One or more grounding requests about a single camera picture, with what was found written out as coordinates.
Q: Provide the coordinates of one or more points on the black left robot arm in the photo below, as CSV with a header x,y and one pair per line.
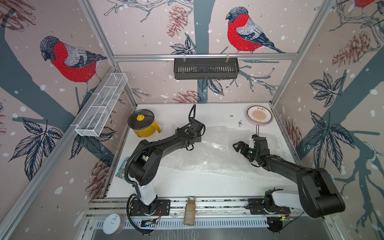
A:
x,y
142,166

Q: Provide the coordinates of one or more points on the white wire mesh shelf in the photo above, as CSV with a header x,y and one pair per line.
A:
x,y
97,115

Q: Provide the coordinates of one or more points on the patterned plate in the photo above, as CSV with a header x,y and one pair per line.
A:
x,y
259,115

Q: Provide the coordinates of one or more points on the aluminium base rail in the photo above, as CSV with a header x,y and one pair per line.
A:
x,y
210,213

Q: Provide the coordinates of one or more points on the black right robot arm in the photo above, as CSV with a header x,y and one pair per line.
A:
x,y
317,194

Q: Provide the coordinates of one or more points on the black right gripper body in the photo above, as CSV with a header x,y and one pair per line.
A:
x,y
252,154

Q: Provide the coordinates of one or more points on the yellow pot with black lid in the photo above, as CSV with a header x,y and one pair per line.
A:
x,y
142,122

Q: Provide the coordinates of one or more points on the black hanging wire basket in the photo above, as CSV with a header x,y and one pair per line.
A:
x,y
206,68

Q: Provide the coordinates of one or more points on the green snack packet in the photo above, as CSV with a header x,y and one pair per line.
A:
x,y
121,171

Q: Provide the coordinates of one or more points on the pink dinner plate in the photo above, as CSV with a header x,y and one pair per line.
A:
x,y
255,124

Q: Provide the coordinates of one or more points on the spice jar with granules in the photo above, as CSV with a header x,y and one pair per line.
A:
x,y
190,212

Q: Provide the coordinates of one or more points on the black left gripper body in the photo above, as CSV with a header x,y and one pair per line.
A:
x,y
198,137

